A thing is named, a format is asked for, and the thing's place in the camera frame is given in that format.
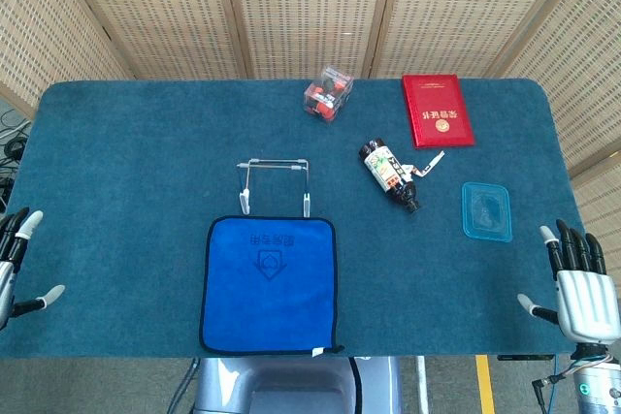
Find white wire drying rack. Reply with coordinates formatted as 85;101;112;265
236;157;312;219

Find bamboo folding screen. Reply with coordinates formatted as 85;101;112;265
0;0;621;289

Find grey-blue robot torso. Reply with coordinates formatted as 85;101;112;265
192;355;404;414

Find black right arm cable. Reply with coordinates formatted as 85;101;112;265
532;369;583;414

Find red certificate book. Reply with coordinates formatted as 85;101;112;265
401;73;476;149

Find small white tag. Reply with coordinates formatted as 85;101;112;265
405;150;446;181

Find black floor cables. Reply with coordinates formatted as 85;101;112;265
0;108;33;214

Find teal felt table cover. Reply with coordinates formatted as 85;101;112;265
0;77;612;360

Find clear box with orange parts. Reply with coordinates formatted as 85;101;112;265
304;63;354;125

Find brown tea bottle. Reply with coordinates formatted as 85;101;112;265
358;139;422;214

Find teal plastic tray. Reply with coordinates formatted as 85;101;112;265
460;181;514;242

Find blue microfibre towel black trim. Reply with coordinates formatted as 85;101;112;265
199;215;345;356

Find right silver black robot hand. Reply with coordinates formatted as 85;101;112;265
516;218;620;344

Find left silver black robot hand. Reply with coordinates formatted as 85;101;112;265
0;207;66;333

